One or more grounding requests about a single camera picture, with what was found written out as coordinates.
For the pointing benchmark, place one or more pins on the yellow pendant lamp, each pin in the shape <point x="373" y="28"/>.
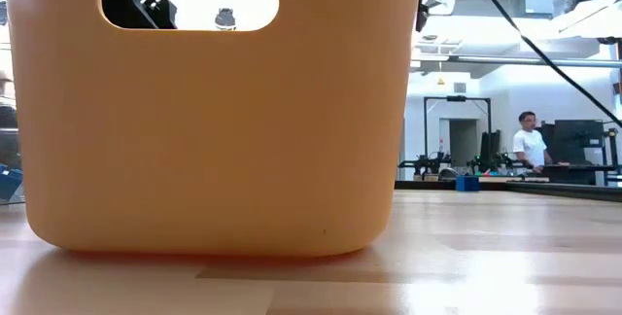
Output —
<point x="440" y="80"/>

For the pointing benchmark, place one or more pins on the black gantry frame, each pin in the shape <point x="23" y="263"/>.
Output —
<point x="457" y="98"/>

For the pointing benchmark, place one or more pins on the black background table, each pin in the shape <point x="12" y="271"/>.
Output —
<point x="578" y="173"/>

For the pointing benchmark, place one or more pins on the horizontal ceiling pipe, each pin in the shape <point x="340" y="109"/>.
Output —
<point x="486" y="60"/>

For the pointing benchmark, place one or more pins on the black tall stand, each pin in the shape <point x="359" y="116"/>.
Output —
<point x="490" y="147"/>

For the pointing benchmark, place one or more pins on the orange plastic bin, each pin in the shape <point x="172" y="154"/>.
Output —
<point x="214" y="135"/>

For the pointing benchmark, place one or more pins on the black monitor stack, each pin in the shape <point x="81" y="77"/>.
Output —
<point x="578" y="140"/>

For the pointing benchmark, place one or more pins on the blue rounded block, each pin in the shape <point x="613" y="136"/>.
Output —
<point x="467" y="184"/>

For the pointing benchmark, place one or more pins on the blue rectangular block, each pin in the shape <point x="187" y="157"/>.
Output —
<point x="10" y="184"/>

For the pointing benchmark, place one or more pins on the person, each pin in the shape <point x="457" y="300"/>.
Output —
<point x="529" y="145"/>

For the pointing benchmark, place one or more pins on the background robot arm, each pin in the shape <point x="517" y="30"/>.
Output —
<point x="427" y="163"/>
<point x="495" y="162"/>

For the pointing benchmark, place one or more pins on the background wooden table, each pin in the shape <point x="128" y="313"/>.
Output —
<point x="515" y="179"/>

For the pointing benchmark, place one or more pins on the clear plastic bin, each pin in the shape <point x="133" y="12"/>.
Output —
<point x="12" y="202"/>

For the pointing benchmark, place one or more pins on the black ceiling fixture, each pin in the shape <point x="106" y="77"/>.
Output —
<point x="225" y="18"/>
<point x="2" y="13"/>

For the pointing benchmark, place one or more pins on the white ceiling duct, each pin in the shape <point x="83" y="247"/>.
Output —
<point x="590" y="16"/>

